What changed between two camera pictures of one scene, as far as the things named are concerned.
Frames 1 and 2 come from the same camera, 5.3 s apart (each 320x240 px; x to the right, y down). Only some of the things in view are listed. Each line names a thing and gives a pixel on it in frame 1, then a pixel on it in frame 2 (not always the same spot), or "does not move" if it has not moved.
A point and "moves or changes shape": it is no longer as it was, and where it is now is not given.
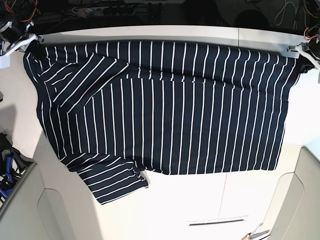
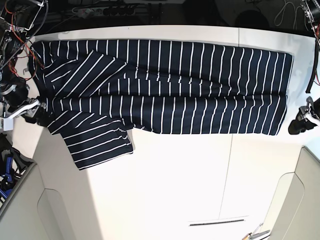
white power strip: [105, 11] does not move
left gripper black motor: [11, 31] to [15, 98]
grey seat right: [294, 213] does not move
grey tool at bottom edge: [249, 236] does not move
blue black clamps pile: [12, 165] does not move
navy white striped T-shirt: [111, 109] moves or changes shape
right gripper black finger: [304, 64] to [300, 125]
